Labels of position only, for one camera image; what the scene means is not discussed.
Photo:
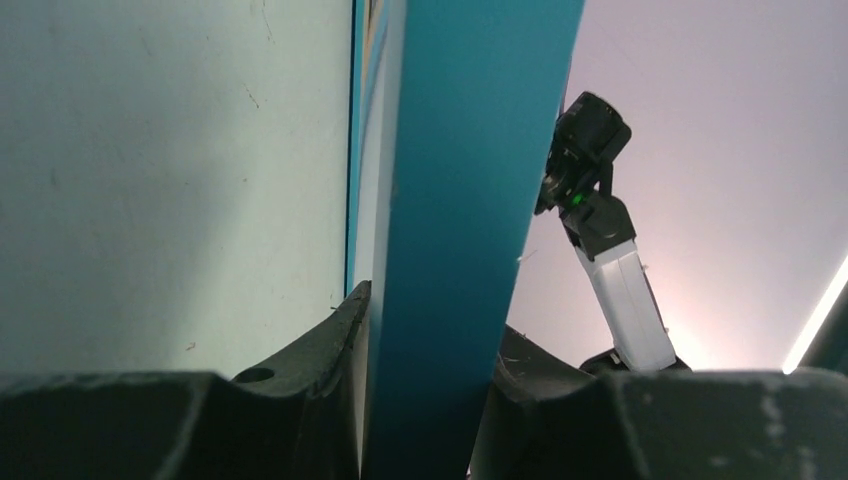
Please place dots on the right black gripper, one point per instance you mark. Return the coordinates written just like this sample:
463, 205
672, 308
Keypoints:
588, 137

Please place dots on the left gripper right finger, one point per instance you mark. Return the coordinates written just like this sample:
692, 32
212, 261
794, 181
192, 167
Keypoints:
544, 419

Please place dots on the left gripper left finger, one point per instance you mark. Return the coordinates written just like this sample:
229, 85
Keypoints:
291, 416

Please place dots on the wooden picture frame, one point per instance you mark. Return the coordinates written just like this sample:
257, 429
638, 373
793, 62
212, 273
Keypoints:
452, 109

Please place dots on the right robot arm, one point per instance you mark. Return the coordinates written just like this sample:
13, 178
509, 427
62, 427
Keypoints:
604, 239

